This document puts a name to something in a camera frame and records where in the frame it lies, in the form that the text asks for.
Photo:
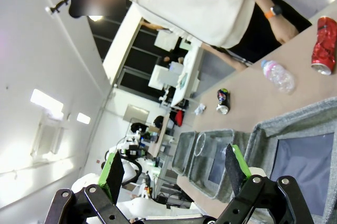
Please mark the crushed red soda can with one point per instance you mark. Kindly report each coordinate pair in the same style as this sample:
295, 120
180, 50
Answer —
325, 45

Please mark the crushed clear plastic bottle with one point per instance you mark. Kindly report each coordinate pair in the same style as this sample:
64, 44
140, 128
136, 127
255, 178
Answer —
279, 76

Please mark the person's right hand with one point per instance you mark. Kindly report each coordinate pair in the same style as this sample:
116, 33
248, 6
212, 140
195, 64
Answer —
238, 65

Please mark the person in white sweater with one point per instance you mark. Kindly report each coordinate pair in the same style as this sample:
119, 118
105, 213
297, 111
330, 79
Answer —
189, 3

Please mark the person's left hand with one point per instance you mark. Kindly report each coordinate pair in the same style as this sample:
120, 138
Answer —
284, 29

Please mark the black ceiling mount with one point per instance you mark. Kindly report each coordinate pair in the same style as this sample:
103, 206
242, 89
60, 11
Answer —
60, 5

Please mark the grey fabric basket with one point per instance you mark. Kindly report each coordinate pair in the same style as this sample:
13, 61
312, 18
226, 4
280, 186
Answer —
202, 174
181, 153
302, 161

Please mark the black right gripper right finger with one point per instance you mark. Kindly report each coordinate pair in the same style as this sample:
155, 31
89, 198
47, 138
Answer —
234, 168

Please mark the white paper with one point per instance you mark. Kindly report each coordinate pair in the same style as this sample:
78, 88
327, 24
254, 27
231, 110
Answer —
200, 109

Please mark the clear plastic cup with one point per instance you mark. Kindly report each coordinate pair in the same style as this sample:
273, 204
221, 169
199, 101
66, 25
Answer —
210, 145

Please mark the orange wrist watch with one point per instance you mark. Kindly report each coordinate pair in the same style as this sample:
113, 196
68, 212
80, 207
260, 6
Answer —
273, 11

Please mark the white ceiling light panel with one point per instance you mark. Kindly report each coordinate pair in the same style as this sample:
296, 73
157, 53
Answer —
46, 100
83, 118

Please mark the person's right forearm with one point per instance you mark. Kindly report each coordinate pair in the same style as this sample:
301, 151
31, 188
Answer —
218, 53

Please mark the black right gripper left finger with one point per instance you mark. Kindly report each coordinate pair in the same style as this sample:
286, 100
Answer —
116, 176

